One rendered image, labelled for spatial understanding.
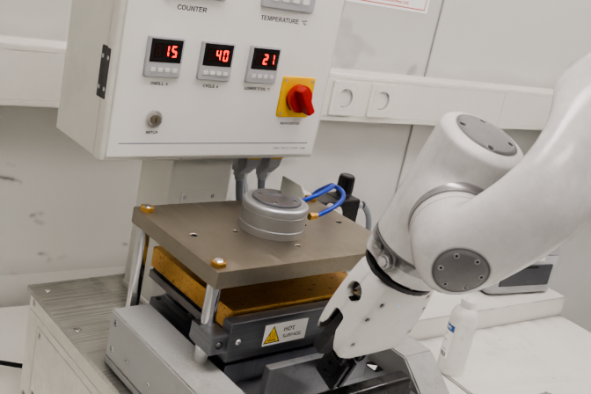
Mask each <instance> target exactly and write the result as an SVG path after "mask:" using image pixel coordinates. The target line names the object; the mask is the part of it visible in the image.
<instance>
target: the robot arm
mask: <svg viewBox="0 0 591 394"><path fill-rule="evenodd" d="M590 220H591V52H590V53H589V54H587V55H585V56H584V57H582V58H581V59H579V60H578V61H577V62H576V63H574V64H573V65H572V66H571V67H569V68H568V69H567V70H566V71H565V72H564V73H563V74H562V75H561V76H560V78H559V79H558V81H557V82H556V84H555V87H554V90H553V95H552V102H551V110H550V113H549V117H548V119H547V121H546V124H545V126H544V129H543V131H542V133H541V134H540V135H539V137H538V138H537V140H536V142H535V143H534V145H533V146H532V148H531V149H530V150H529V152H528V153H527V154H526V155H525V156H523V154H522V151H521V149H520V148H519V146H518V145H517V144H516V143H515V141H514V140H513V139H512V138H511V137H510V136H509V135H507V134H506V133H505V132H504V131H502V130H501V129H500V128H498V127H496V126H495V125H493V124H492V123H491V122H489V121H487V120H484V119H482V118H480V117H478V116H476V115H473V114H470V113H463V112H449V113H445V114H444V115H443V116H442V117H441V118H440V120H439V121H438V123H437V125H436V126H435V128H434V130H433V132H432V134H431V135H430V136H429V138H428V139H427V142H426V143H425V145H424V146H423V148H422V150H421V151H420V153H419V154H418V156H417V158H416V159H415V161H414V163H413V164H412V167H411V168H410V170H409V172H407V174H406V176H405V178H404V179H403V181H402V183H401V184H400V186H399V188H398V189H397V191H396V192H395V194H394V196H393V197H392V199H391V201H390V203H389V205H388V206H387V208H386V209H385V210H384V212H383V214H382V216H381V217H380V219H379V221H378V222H377V223H376V224H375V226H374V229H373V230H372V232H371V233H370V235H369V237H368V240H367V250H366V256H365V257H363V258H362V259H361V260H360V261H359V262H358V264H357V265H356V266H355V267H354V268H353V270H352V271H351V272H350V273H349V274H348V276H347V277H346V278H345V280H343V282H342V283H341V284H340V286H339V287H338V289H337V290H336V292H335V293H334V295H333V296H332V298H331V299H330V301H329V303H328V304H327V305H326V306H325V309H324V311H323V312H322V314H321V316H320V319H319V320H318V324H317V327H318V328H319V329H324V330H323V331H322V332H321V334H320V335H319V336H318V337H317V338H316V340H315V341H314V342H313V346H314V347H315V348H316V349H317V351H318V353H319V354H324V355H323V357H322V359H321V360H320V362H319V363H318V365H317V372H318V373H319V374H320V375H321V377H322V378H323V380H324V381H325V383H326V385H327V386H328V387H329V389H330V390H333V389H335V388H336V387H338V388H339V387H342V386H343V385H344V383H345V382H346V380H347V378H348V377H349V376H350V375H351V373H352V372H353V370H354V368H355V367H356V365H357V364H356V362H355V361H362V360H363V359H364V358H365V357H366V355H367V354H372V353H376V352H380V351H383V350H386V349H390V348H393V347H397V346H399V345H401V344H402V343H403V342H404V341H405V340H406V338H407V337H408V335H409V334H410V332H411V331H412V329H413V327H414V326H415V325H416V324H417V322H418V320H419V319H420V316H421V315H422V313H423V311H424V309H425V308H426V307H427V304H428V303H429V301H430V299H431V297H432V295H433V292H434V291H437V292H440V293H443V294H446V295H462V294H467V293H471V292H474V291H477V290H480V289H482V288H487V287H489V286H491V285H493V284H495V283H497V282H499V281H502V280H504V279H506V278H507V277H509V276H511V275H513V274H516V273H518V272H520V271H521V270H522V269H524V268H526V267H528V266H531V265H532V264H534V263H536V262H537V261H538V260H540V259H543V258H544V257H546V256H548V255H549V254H551V253H552V252H554V251H556V250H557V249H558V248H559V247H561V246H562V245H564V244H566V243H567V242H568V241H569V240H571V239H572V238H573V237H574V236H575V235H576V234H578V233H579V232H580V231H581V230H582V229H583V228H584V227H585V226H586V225H587V224H588V222H589V221H590Z"/></svg>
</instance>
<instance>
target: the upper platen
mask: <svg viewBox="0 0 591 394"><path fill-rule="evenodd" d="M151 265H152V266H153V269H150V274H149V277H150V278H151V279H152V280H153V281H155V282H156V283H157V284H158V285H159V286H160V287H161V288H163V289H164V290H165V291H166V292H167V293H168V294H169V295H170V296H172V297H173V298H174V299H175V300H176V301H177V302H178V303H180V304H181V305H182V306H183V307H184V308H185V309H186V310H188V311H189V312H190V313H191V314H192V315H193V316H194V317H196V318H197V319H198V318H201V311H202V306H203V302H204V296H205V292H206V286H207V283H206V282H205V281H204V280H203V279H201V278H200V277H199V276H198V275H197V274H195V273H194V272H193V271H191V270H190V269H189V268H188V267H187V266H185V265H184V264H183V263H181V262H180V261H179V260H178V259H176V258H175V257H174V256H173V255H171V254H170V253H169V252H168V251H166V250H165V248H163V247H162V246H161V245H159V246H154V249H153V254H152V260H151ZM347 276H348V273H346V272H345V271H341V272H335V273H328V274H317V275H312V276H305V277H299V278H293V279H286V280H280V281H269V282H263V283H257V284H251V285H244V286H238V287H233V288H222V291H221V295H220V300H219V305H218V310H217V314H216V319H215V322H216V323H217V324H218V325H219V326H220V327H222V328H223V320H224V319H225V318H226V317H234V316H240V315H245V314H250V313H255V312H261V311H265V310H275V309H279V308H285V307H290V306H296V305H300V304H306V303H314V302H320V301H325V300H330V299H331V298H332V296H333V295H334V293H335V292H336V290H337V289H338V287H339V286H340V284H341V283H342V282H343V280H345V278H346V277H347Z"/></svg>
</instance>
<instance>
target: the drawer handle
mask: <svg viewBox="0 0 591 394"><path fill-rule="evenodd" d="M410 385H411V377H409V376H408V375H407V374H406V373H405V372H404V371H397V372H394V373H390V374H387V375H384V376H378V377H375V378H371V379H368V380H365V381H361V382H358V383H352V384H349V385H346V386H342V387H339V388H336V389H333V390H327V391H324V392H320V393H317V394H410V390H411V387H410Z"/></svg>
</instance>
